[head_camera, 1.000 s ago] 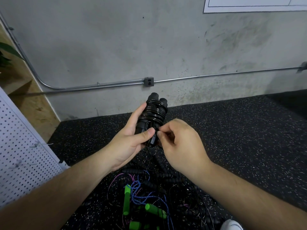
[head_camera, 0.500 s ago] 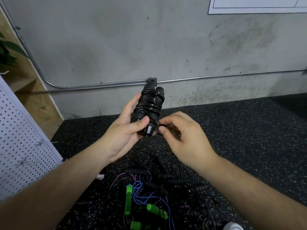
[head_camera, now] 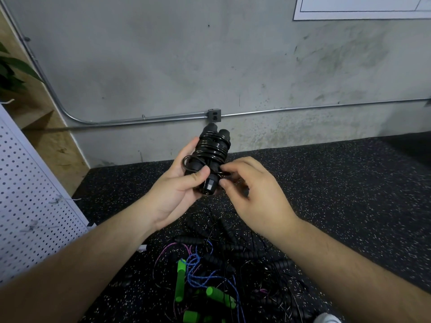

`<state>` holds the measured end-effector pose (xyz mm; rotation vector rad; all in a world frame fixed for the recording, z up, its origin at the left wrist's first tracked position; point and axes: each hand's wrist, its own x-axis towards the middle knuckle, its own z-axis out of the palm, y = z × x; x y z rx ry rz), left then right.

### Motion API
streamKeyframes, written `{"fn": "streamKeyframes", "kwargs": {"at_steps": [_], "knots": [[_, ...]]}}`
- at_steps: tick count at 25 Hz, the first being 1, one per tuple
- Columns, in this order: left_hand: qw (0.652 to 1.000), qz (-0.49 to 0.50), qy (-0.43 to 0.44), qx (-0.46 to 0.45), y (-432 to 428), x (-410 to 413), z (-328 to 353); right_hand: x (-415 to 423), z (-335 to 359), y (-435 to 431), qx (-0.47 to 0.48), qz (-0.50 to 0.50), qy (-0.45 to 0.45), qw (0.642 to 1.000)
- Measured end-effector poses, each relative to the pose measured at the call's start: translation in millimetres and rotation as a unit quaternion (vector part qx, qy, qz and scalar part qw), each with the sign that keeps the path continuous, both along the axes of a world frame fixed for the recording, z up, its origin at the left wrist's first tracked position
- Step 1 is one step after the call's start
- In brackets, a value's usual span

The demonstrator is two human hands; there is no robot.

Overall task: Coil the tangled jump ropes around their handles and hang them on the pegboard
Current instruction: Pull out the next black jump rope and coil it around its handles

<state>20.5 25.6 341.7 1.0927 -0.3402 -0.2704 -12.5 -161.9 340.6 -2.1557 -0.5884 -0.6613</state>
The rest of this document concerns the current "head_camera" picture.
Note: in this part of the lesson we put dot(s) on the metal conduit pipe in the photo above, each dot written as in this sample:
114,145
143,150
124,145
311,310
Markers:
135,119

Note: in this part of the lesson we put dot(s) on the green potted plant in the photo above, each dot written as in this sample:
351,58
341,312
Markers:
13,70

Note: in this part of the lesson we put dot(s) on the person's left hand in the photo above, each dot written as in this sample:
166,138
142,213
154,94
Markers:
172,195

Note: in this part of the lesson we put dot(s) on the white pegboard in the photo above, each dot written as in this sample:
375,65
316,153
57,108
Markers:
33,205

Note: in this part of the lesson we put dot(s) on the grey electrical junction box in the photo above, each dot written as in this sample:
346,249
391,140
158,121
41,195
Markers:
214,115

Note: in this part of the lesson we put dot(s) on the white right shoe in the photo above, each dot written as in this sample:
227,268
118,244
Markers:
328,318

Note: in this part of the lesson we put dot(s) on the person's right hand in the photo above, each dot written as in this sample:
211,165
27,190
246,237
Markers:
262,198

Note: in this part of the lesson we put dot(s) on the person's left forearm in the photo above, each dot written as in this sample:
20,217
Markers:
74,272

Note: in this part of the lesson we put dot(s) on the person's right forearm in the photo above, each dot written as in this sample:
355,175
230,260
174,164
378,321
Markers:
357,272

